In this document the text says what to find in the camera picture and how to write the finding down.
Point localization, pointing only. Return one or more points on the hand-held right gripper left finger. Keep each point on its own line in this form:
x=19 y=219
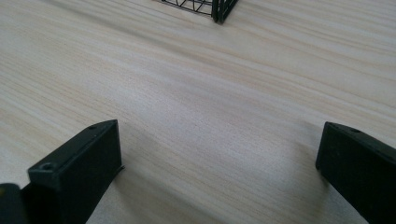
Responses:
x=77 y=169

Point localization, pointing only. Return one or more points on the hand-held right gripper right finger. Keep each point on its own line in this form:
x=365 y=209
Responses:
x=358 y=165

